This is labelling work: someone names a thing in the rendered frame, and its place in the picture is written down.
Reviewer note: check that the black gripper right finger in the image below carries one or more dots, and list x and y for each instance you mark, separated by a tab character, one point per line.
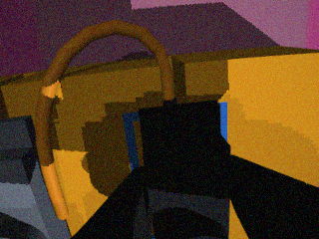
271	205

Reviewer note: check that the orange flat plate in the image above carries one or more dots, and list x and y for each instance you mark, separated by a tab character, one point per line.
269	113

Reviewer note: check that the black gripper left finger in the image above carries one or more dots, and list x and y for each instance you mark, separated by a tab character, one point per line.
126	214

